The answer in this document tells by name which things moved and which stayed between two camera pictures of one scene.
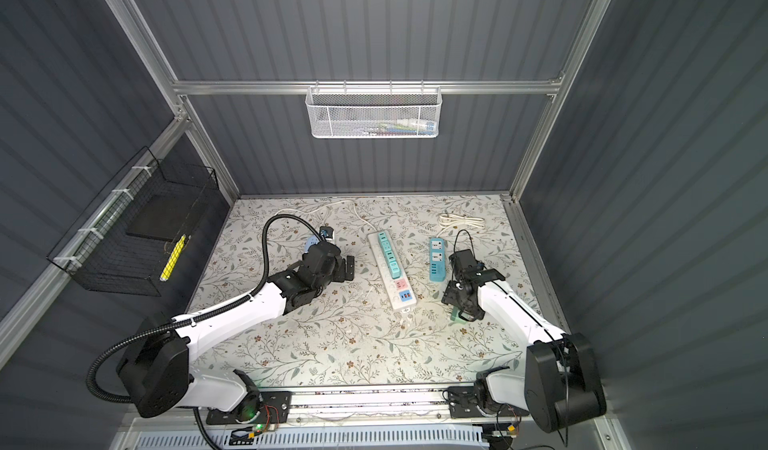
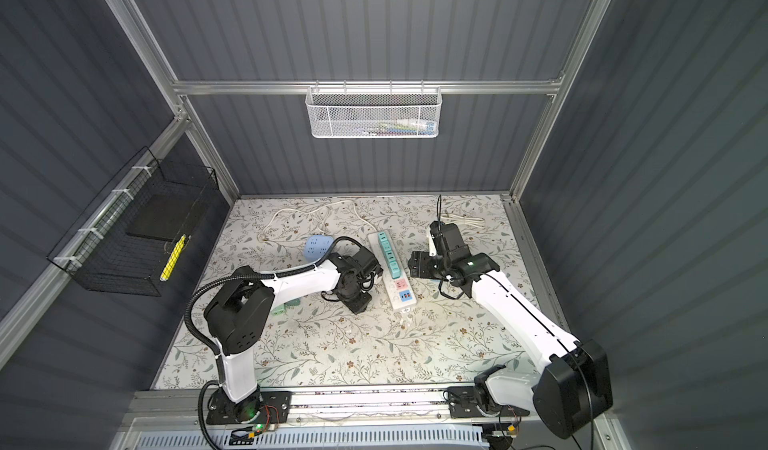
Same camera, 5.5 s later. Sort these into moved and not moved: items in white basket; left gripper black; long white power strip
Moved: left gripper black
Not moved: items in white basket; long white power strip
